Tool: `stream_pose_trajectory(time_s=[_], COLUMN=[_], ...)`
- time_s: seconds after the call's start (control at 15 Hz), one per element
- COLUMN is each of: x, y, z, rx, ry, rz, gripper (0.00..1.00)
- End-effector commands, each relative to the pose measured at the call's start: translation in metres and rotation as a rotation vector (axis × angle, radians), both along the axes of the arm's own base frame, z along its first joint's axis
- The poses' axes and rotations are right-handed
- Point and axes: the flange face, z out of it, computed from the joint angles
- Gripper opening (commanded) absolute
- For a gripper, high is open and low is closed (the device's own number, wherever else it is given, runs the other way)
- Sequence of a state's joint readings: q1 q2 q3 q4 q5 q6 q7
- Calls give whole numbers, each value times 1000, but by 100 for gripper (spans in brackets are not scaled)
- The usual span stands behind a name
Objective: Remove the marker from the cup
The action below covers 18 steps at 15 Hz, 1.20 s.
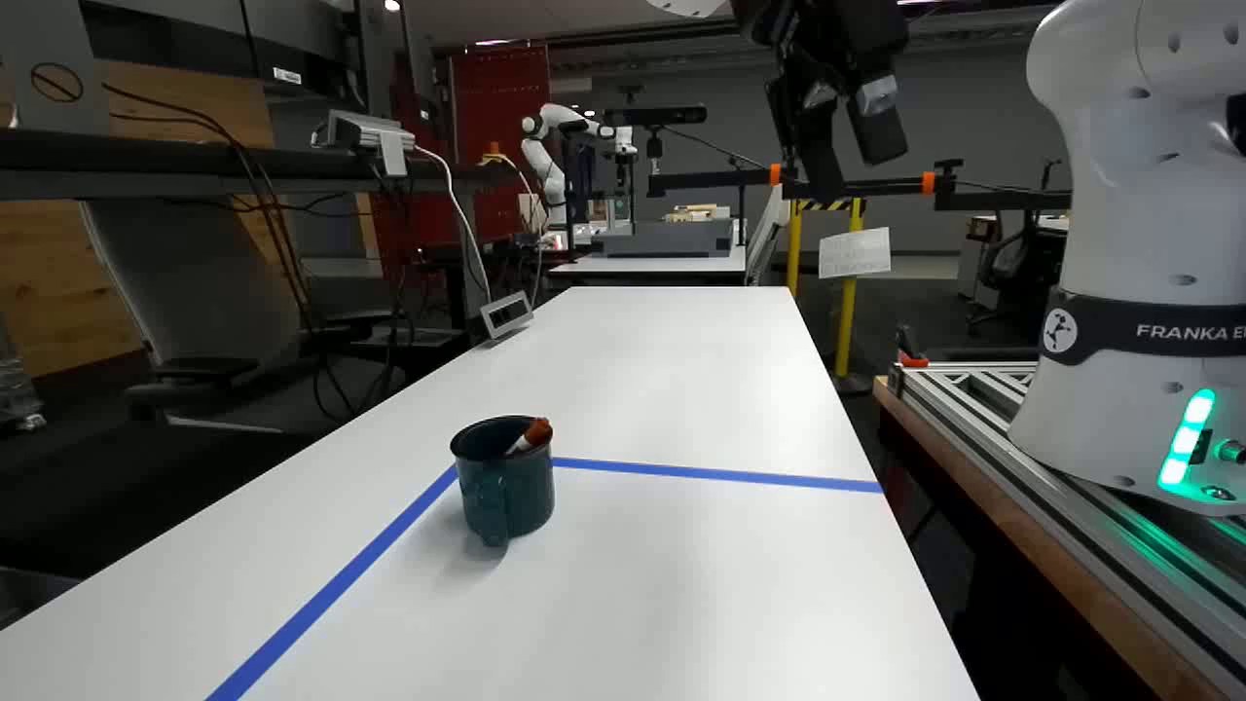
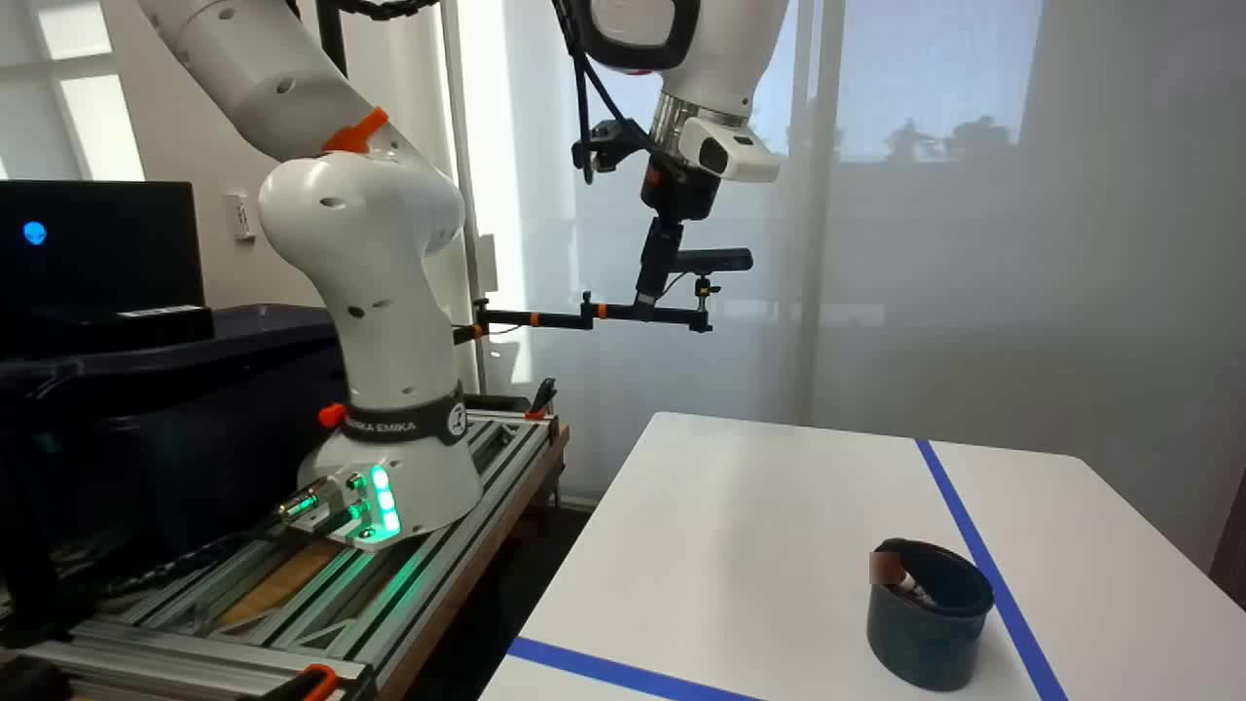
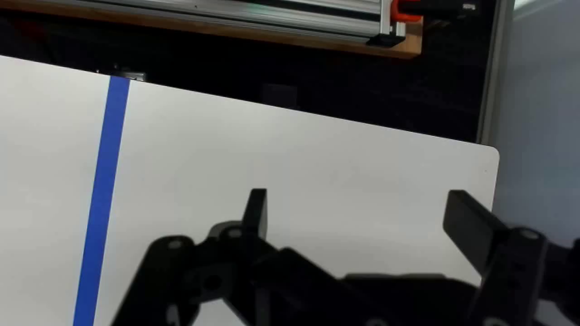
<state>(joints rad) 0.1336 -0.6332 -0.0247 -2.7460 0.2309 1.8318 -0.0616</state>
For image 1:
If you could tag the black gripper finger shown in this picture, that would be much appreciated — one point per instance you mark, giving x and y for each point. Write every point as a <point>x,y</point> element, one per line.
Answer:
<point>787,112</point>
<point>818,141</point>

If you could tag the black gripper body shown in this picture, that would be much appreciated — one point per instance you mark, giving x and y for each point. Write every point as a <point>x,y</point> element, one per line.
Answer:
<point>822,42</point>

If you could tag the red capped marker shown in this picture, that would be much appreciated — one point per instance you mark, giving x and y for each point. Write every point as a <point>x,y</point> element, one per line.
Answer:
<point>533,439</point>

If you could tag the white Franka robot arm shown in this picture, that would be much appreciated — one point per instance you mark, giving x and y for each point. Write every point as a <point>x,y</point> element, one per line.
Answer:
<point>1144,198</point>

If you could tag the dark teal cup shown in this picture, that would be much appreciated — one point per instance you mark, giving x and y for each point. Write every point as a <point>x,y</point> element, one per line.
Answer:
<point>506,494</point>

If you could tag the white paper sign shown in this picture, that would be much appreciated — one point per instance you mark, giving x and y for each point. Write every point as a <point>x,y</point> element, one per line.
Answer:
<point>856,254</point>

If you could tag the white background table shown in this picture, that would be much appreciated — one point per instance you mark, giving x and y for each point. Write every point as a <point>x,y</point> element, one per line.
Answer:
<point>650,268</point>

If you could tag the orange clamp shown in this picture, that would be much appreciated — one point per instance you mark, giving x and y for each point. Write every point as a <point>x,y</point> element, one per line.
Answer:
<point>909,354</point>

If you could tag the dark equipment stack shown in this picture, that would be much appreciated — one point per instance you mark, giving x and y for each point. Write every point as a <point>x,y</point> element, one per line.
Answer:
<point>1017,268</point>

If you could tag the small white background robot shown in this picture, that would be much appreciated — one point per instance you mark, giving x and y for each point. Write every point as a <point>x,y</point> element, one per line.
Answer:
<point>551,163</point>

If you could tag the red cabinet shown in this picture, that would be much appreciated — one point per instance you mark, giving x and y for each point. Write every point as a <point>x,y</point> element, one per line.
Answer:
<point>499,119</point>

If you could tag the small grey device box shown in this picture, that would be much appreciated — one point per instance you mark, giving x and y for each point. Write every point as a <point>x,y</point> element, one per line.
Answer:
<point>506,317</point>

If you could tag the wooden workbench top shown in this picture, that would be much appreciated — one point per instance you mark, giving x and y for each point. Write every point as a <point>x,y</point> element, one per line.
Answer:
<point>988,521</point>

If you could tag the white power strip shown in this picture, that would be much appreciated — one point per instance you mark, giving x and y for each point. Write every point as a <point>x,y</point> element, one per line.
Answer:
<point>371,134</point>

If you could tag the black shelf beam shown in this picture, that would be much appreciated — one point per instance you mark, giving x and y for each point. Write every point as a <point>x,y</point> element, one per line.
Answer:
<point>158,159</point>

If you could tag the long blue tape strip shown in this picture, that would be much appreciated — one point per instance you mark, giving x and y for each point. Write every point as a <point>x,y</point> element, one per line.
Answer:
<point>337,586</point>

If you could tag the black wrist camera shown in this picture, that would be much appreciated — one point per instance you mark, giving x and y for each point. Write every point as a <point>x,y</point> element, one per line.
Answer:
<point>881,119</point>

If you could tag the yellow post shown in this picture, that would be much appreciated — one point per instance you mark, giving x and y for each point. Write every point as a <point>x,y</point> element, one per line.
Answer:
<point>795,254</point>
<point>852,325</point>

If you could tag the black stereo camera bar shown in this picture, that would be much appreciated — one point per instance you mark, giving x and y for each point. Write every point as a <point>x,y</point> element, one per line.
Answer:
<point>656,114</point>

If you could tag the aluminium rail base frame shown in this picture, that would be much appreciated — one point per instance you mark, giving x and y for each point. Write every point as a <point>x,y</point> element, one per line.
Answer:
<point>1105,530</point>

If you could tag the wooden wall panel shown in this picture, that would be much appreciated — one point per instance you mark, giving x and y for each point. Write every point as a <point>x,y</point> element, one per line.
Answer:
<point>51,285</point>

